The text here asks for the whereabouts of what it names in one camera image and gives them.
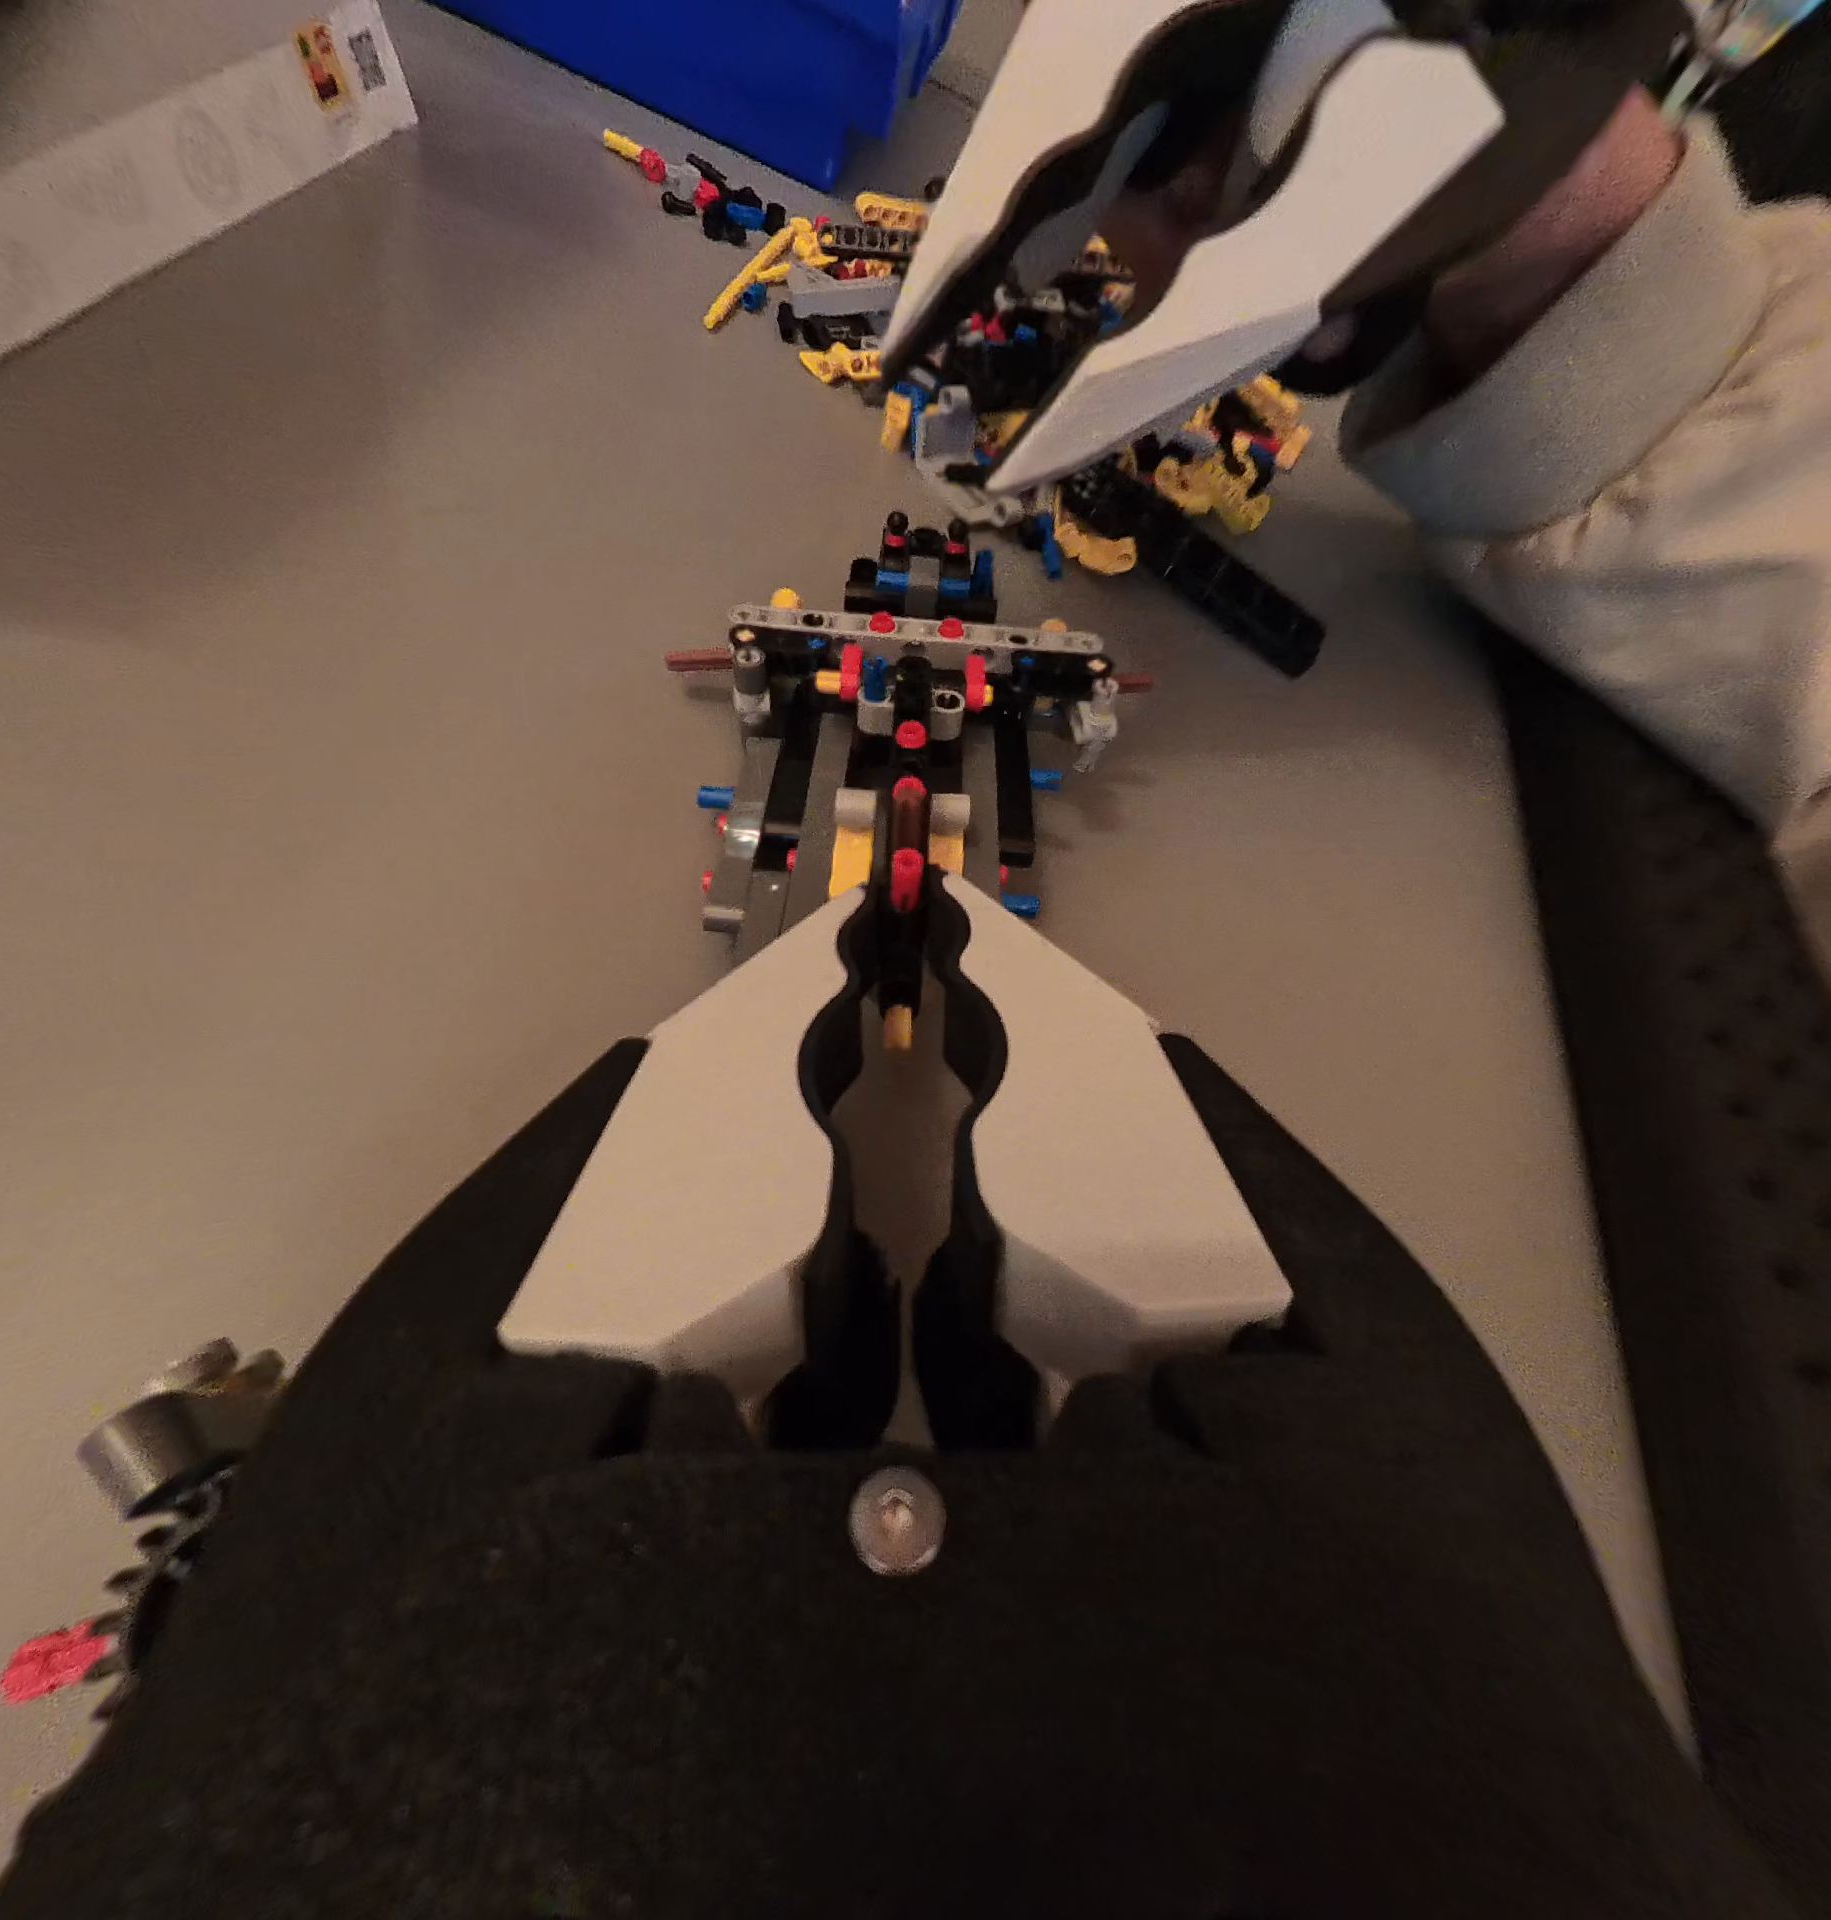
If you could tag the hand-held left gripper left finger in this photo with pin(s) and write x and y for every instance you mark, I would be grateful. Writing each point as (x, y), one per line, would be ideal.
(677, 1201)

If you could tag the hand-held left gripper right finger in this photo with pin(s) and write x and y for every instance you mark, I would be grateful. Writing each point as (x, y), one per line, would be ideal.
(1126, 1201)

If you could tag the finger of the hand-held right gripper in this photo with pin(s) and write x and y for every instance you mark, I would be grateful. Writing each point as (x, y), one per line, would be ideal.
(1036, 121)
(1306, 225)

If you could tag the black grey toy brick chassis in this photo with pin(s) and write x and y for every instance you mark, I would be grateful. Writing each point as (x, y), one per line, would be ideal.
(886, 705)

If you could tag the black toy brick engine assembly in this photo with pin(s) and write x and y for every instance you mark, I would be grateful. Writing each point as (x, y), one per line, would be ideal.
(165, 1441)

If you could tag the grey desk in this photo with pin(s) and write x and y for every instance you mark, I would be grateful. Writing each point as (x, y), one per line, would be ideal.
(331, 750)

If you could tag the person's right hand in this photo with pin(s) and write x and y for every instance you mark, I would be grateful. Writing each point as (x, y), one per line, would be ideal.
(1590, 188)

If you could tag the pile of toy brick pieces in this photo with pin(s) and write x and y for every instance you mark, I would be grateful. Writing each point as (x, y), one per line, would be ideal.
(856, 284)

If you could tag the blue storage bin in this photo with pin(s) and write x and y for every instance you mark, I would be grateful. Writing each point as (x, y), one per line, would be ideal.
(737, 61)

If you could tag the black toy brick beam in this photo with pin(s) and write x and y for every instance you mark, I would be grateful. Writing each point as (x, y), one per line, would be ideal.
(1230, 584)

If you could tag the dark perforated panel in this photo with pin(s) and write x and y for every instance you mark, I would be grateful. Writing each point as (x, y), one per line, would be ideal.
(1726, 1201)

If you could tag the yellow car instruction booklet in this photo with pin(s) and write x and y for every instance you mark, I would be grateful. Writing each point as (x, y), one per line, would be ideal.
(151, 180)

